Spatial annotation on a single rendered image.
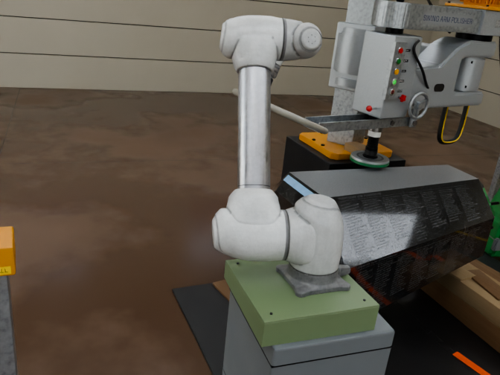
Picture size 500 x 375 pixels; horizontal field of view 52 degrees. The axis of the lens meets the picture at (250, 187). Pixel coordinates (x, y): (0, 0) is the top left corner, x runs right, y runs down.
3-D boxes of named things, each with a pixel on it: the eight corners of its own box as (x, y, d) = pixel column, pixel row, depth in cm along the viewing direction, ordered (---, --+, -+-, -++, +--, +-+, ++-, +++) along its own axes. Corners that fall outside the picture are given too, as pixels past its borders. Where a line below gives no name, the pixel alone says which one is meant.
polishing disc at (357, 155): (358, 149, 298) (358, 148, 298) (393, 158, 289) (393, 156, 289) (344, 158, 281) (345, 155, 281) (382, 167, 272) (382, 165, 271)
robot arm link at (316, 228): (346, 276, 152) (356, 207, 145) (286, 276, 150) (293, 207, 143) (332, 251, 167) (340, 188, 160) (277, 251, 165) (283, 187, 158)
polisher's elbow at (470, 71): (441, 88, 301) (449, 53, 294) (446, 84, 317) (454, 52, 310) (475, 93, 293) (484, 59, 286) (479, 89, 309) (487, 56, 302)
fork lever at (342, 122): (393, 118, 298) (394, 109, 296) (418, 127, 283) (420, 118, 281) (299, 124, 261) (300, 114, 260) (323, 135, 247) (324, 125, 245)
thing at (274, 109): (285, 117, 274) (287, 111, 273) (346, 143, 236) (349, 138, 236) (213, 85, 244) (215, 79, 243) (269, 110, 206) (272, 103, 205)
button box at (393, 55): (391, 98, 262) (403, 42, 252) (396, 99, 260) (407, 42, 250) (381, 98, 258) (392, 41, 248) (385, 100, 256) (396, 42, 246)
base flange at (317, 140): (296, 138, 363) (297, 131, 361) (353, 136, 383) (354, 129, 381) (332, 160, 322) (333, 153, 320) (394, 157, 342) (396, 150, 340)
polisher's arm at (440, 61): (449, 114, 325) (469, 34, 307) (481, 123, 307) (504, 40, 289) (366, 120, 287) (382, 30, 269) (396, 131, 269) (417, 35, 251)
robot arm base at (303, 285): (362, 289, 157) (365, 272, 155) (297, 297, 149) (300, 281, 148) (334, 261, 173) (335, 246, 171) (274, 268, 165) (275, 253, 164)
